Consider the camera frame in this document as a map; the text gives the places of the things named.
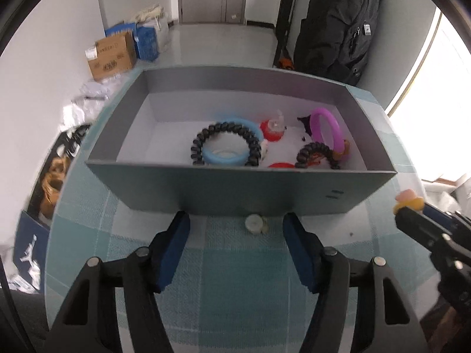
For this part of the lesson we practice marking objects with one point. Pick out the clear plastic bag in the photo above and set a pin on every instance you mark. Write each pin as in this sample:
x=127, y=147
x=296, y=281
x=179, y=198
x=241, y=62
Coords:
x=445, y=193

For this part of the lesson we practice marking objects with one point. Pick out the black backpack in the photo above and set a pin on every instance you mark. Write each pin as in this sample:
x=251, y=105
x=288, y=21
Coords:
x=331, y=25

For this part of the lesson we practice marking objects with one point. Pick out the orange charm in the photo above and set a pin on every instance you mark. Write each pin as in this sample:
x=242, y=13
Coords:
x=344, y=149

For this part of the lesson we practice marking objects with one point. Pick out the person's right hand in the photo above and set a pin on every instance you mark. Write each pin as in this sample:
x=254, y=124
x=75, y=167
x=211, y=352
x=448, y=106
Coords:
x=447, y=323

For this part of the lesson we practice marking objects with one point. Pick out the red round disc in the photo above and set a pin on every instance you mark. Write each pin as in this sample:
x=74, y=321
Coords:
x=281, y=164

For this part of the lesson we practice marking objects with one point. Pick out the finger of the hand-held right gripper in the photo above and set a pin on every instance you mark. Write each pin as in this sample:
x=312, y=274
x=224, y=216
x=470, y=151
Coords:
x=415, y=224
x=438, y=215

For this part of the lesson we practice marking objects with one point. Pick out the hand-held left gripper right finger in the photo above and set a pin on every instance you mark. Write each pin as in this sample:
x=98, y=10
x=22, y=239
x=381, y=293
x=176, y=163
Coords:
x=300, y=250

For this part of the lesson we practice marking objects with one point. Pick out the brown cardboard box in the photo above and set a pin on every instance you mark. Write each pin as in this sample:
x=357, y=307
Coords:
x=112, y=57

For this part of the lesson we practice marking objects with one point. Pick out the white plastic wrapping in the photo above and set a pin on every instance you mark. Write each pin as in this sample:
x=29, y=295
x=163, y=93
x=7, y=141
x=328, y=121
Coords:
x=88, y=95

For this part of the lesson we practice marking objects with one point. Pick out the teal plaid tablecloth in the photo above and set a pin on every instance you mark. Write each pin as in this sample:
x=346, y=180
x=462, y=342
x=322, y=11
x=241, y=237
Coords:
x=239, y=264

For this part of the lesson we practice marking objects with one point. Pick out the white bag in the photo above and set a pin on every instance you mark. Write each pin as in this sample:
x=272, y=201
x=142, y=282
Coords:
x=160, y=25

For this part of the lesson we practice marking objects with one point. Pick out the blue cardboard box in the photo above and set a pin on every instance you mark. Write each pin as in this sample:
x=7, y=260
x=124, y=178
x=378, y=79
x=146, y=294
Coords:
x=147, y=42

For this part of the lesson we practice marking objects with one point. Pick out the pink and yellow charm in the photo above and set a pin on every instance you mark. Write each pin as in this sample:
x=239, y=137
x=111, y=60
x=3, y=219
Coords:
x=406, y=198

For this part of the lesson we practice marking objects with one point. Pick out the blue shoe box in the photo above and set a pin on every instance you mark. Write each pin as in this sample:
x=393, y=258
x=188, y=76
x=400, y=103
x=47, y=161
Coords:
x=29, y=250

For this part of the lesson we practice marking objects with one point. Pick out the window with gold frame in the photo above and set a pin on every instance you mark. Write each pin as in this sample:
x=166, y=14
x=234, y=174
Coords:
x=441, y=99

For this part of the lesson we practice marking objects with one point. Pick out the grey cardboard box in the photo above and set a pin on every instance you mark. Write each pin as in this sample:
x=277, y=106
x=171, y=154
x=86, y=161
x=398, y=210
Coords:
x=220, y=187

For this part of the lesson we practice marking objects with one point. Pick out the orange object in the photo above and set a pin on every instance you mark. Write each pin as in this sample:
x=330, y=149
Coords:
x=286, y=62

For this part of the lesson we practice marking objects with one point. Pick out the dark printed bag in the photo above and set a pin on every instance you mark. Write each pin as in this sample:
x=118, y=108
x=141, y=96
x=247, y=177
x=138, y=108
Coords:
x=55, y=169

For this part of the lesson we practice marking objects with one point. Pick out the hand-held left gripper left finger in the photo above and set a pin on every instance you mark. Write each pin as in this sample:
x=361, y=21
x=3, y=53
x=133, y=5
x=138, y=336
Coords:
x=176, y=250

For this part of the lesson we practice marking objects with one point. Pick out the red ornament with clear top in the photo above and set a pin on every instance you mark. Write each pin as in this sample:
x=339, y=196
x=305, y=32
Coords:
x=270, y=136

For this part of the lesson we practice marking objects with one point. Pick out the black stand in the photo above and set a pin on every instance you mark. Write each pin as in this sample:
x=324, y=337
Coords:
x=287, y=14

